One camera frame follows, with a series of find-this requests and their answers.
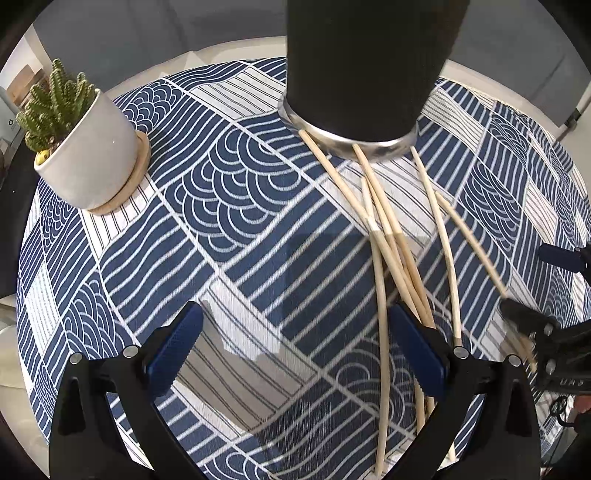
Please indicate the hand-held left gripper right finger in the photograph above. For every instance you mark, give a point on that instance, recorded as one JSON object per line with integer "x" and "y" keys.
{"x": 418, "y": 355}

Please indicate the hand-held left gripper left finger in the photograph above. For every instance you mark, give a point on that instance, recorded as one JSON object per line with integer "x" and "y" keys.
{"x": 178, "y": 350}

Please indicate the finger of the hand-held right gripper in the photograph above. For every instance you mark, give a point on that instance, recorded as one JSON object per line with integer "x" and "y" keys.
{"x": 524, "y": 315}
{"x": 561, "y": 257}

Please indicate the pile of wooden chopsticks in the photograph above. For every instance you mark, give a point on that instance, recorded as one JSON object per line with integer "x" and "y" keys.
{"x": 379, "y": 300}

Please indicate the black utensil cup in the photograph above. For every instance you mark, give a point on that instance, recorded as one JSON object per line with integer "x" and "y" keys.
{"x": 369, "y": 69}

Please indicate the blue white patterned tablecloth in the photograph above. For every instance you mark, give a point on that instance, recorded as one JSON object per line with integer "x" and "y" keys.
{"x": 258, "y": 207}

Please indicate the round wooden saucer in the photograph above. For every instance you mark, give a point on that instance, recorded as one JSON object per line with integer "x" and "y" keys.
{"x": 141, "y": 161}

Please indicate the white ceramic plant pot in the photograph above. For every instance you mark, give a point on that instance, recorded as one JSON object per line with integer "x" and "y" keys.
{"x": 87, "y": 147}

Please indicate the green cactus plant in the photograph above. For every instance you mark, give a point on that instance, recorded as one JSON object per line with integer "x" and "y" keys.
{"x": 55, "y": 106}

